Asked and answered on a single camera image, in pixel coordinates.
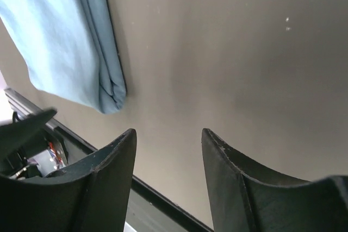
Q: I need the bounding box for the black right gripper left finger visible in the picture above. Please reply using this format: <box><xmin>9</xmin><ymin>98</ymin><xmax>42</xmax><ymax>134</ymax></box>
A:
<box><xmin>1</xmin><ymin>129</ymin><xmax>136</xmax><ymax>231</ymax></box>

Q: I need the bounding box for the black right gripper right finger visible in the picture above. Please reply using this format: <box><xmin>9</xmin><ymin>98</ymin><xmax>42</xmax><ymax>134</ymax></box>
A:
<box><xmin>201</xmin><ymin>128</ymin><xmax>347</xmax><ymax>231</ymax></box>

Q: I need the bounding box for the aluminium front frame rail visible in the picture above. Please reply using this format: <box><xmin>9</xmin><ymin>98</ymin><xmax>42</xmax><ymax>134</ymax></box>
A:
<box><xmin>4</xmin><ymin>87</ymin><xmax>42</xmax><ymax>121</ymax></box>

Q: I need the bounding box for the grey-blue t-shirt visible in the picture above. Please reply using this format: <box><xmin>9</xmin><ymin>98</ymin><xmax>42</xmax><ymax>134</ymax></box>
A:
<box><xmin>1</xmin><ymin>0</ymin><xmax>126</xmax><ymax>114</ymax></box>

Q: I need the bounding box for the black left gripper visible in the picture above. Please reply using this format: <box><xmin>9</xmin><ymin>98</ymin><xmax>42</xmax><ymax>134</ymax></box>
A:
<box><xmin>1</xmin><ymin>108</ymin><xmax>68</xmax><ymax>179</ymax></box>

